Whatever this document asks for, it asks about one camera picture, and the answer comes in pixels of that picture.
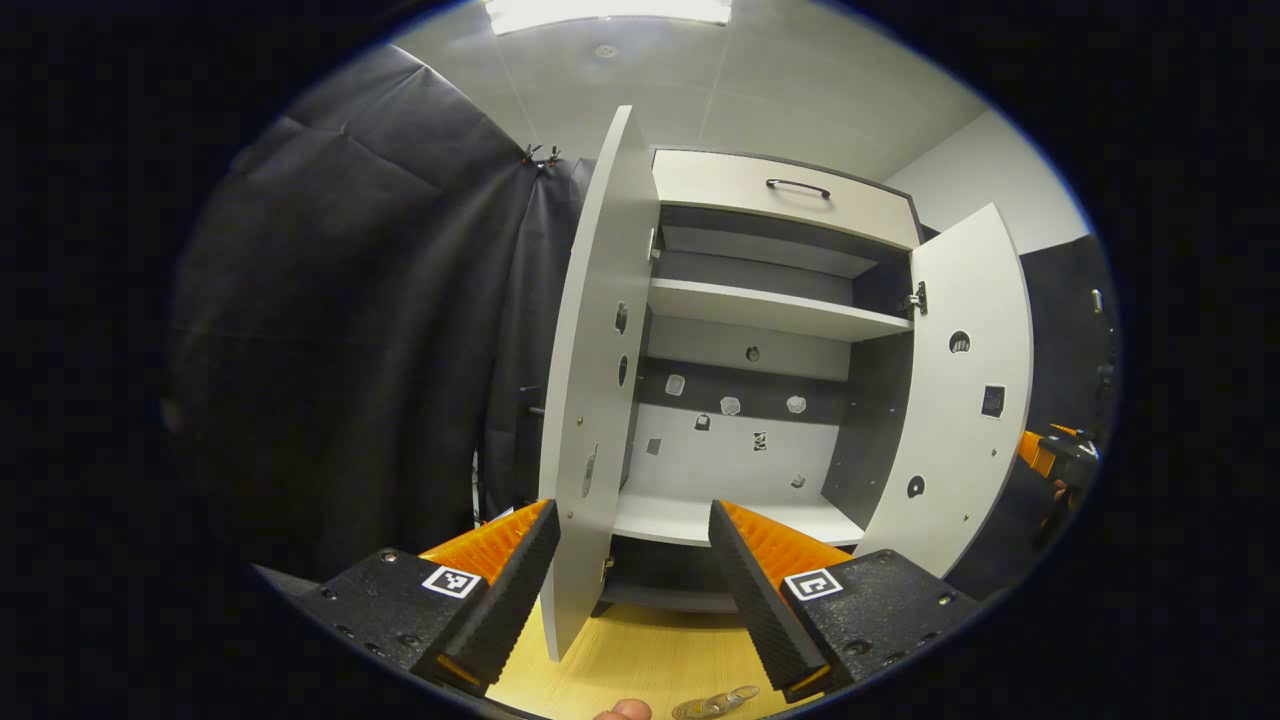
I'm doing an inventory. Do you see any white cabinet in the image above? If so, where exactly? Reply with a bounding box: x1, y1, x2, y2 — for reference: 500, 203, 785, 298
590, 145, 926, 616

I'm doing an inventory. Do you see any clear glass bottle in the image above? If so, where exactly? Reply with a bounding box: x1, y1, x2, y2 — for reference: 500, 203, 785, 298
672, 685, 761, 720

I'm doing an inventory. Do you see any white cabinet door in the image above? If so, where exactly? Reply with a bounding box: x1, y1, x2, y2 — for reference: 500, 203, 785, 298
855, 203, 1034, 579
538, 105, 661, 663

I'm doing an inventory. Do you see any white cabinet drawer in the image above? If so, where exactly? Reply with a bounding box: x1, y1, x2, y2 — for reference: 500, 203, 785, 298
652, 148, 921, 251

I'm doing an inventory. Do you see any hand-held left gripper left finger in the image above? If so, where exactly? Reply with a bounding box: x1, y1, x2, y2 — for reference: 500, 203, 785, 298
300, 498, 561, 699

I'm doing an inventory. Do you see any white cabinet shelf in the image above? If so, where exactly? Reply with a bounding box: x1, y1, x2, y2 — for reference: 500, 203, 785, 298
612, 490, 866, 548
648, 277, 913, 343

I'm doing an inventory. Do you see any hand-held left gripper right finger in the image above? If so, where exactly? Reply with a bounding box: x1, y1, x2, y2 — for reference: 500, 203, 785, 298
708, 499, 981, 704

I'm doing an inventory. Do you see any ceiling light panel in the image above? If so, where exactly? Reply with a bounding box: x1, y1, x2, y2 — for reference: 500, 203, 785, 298
485, 0, 733, 36

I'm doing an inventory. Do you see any black backdrop cloth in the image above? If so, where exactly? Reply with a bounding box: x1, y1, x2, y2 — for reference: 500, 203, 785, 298
945, 235, 1116, 601
165, 45, 601, 581

